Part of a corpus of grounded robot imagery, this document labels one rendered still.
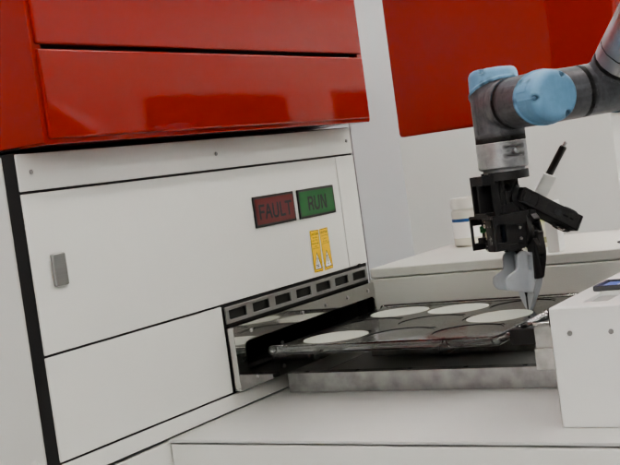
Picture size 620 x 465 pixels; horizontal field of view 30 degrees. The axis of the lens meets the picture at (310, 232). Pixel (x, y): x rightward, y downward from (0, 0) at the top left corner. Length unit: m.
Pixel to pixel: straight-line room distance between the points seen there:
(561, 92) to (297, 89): 0.44
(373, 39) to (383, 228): 0.88
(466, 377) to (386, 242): 3.70
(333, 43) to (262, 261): 0.41
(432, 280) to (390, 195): 3.40
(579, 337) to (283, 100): 0.67
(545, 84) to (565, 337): 0.41
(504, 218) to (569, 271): 0.25
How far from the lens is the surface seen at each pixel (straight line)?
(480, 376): 1.64
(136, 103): 1.51
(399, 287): 2.05
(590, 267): 1.91
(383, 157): 5.39
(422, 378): 1.67
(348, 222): 2.03
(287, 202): 1.86
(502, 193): 1.74
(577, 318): 1.34
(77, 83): 1.43
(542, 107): 1.61
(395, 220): 5.42
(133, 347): 1.54
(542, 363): 1.56
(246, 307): 1.74
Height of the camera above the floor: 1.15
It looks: 3 degrees down
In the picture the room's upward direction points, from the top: 8 degrees counter-clockwise
